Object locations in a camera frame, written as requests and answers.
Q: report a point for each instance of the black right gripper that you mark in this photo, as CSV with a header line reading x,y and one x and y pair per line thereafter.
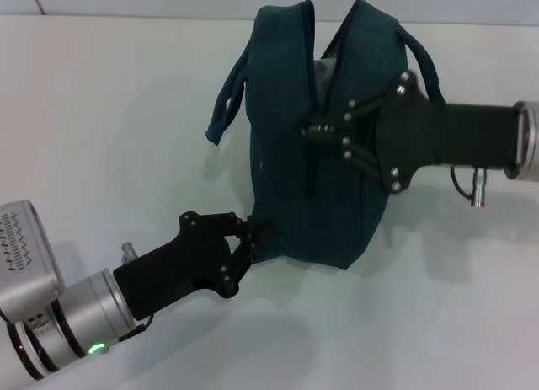
x,y
438,133

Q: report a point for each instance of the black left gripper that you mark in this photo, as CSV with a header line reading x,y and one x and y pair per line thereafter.
x,y
181,263

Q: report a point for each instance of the dark teal fabric lunch bag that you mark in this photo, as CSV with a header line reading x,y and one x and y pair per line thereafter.
x,y
303,162

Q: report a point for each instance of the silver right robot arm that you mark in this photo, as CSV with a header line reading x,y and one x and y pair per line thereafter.
x,y
528,139

